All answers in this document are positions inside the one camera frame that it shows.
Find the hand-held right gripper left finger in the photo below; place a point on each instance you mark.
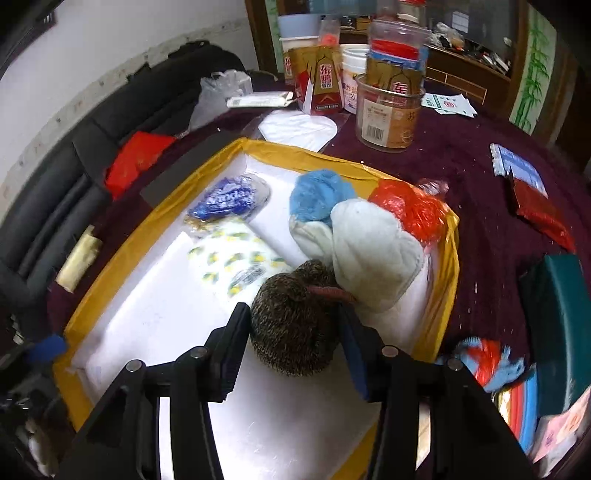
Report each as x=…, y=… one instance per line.
x=231, y=353

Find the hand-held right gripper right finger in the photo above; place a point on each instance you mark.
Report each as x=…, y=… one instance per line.
x=355, y=362

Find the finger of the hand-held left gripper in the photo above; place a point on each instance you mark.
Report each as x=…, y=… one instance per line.
x=44, y=347

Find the brown knit hat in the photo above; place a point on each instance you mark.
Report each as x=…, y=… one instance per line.
x=286, y=323

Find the yellow taped foam box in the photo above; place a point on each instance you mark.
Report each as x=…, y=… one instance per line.
x=152, y=323

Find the zip bag of coloured sheets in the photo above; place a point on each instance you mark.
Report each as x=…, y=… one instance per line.
x=519, y=410

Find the lemon print packet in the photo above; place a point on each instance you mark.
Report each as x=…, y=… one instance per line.
x=235, y=263

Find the beige packet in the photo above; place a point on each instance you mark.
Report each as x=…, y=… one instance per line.
x=78, y=258

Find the white towel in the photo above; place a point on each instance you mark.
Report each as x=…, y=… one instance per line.
x=374, y=249

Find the pale white cloth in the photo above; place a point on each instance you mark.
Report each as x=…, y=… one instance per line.
x=307, y=237

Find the blue candy packet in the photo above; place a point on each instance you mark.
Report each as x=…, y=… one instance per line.
x=226, y=196

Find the red plastic bag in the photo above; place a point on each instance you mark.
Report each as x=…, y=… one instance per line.
x=411, y=207
x=136, y=157

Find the blue fluffy cloth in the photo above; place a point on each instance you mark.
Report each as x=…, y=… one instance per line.
x=318, y=194

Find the black sofa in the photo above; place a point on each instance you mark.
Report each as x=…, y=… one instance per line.
x=69, y=152

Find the dark green box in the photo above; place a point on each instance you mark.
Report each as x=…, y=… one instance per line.
x=558, y=323

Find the pink paper packet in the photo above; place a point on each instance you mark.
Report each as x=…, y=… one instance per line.
x=561, y=429

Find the white face mask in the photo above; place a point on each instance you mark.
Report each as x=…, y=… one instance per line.
x=300, y=127

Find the red foil packet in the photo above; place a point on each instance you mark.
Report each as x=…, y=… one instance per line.
x=540, y=207

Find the wide clear plastic jar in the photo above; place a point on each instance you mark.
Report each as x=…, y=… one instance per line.
x=388, y=122

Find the blue white packet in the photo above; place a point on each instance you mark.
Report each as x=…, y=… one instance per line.
x=517, y=166

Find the white flat packet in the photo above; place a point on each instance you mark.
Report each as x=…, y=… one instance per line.
x=258, y=99

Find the white plastic bag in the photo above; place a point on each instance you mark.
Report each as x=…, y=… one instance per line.
x=219, y=94

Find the white green paper packet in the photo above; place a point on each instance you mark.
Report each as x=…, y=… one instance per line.
x=450, y=106

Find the red gold carton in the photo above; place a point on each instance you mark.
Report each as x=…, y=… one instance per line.
x=318, y=83

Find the white printed bucket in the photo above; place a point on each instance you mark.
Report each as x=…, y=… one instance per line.
x=353, y=69

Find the tall clear plastic jar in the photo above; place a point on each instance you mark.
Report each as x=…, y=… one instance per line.
x=397, y=46

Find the blue plastic basin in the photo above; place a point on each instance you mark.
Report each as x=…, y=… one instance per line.
x=300, y=25

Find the bamboo print panel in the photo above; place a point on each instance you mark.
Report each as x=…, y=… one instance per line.
x=535, y=74

